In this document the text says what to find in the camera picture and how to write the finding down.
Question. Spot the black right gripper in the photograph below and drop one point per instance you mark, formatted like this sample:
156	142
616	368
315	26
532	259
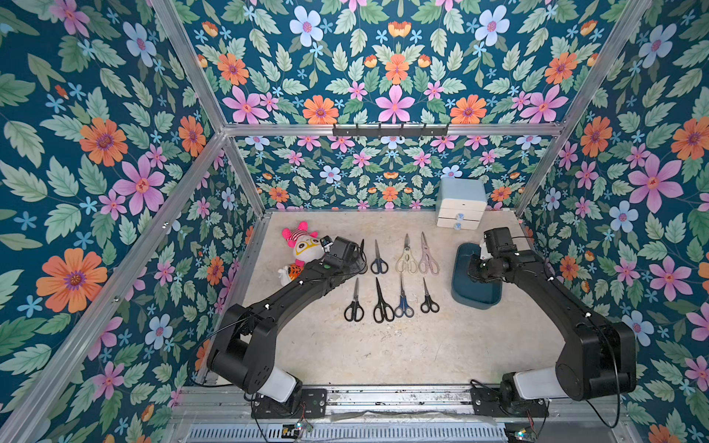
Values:
477	269

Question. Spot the black yellow scissors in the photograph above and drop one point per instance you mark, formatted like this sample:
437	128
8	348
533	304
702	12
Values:
362	261

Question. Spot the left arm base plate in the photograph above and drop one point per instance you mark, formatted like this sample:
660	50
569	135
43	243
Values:
304	403

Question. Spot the black grey scissors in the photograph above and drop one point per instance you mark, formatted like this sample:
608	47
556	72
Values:
355	311

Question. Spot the white pink plush toy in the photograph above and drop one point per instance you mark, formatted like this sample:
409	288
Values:
306	247

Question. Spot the large black scissors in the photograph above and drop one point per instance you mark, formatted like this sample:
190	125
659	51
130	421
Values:
382	311

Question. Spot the small white drawer cabinet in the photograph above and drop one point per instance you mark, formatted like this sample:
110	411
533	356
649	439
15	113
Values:
461	204

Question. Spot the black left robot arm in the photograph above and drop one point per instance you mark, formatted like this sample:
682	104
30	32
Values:
244	348

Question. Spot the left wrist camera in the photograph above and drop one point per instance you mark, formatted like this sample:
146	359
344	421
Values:
344	250

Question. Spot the blue handled scissors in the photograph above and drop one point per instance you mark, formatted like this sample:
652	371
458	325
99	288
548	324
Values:
403	309

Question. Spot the black hook rail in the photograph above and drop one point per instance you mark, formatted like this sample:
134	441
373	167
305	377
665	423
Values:
380	131

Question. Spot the teal plastic storage box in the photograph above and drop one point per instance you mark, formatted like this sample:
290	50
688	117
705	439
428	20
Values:
465	290

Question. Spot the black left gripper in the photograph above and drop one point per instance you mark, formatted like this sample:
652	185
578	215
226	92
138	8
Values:
353	267

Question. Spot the cream yellow scissors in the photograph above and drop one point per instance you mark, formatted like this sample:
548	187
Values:
407	263

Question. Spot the small black scissors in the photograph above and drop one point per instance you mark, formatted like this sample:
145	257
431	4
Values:
428	305

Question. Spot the pink scissors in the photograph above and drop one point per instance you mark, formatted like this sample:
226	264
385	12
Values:
427	264

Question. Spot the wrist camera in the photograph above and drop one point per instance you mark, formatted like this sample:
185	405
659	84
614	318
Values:
499	241
344	250

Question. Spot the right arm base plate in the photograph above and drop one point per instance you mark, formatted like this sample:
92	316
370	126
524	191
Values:
503	402

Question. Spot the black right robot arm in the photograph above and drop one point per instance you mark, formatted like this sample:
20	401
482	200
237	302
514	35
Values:
598	358

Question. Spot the dark blue scissors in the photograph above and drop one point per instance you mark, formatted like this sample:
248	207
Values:
378	265

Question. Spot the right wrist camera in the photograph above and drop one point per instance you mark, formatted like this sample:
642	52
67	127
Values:
499	241

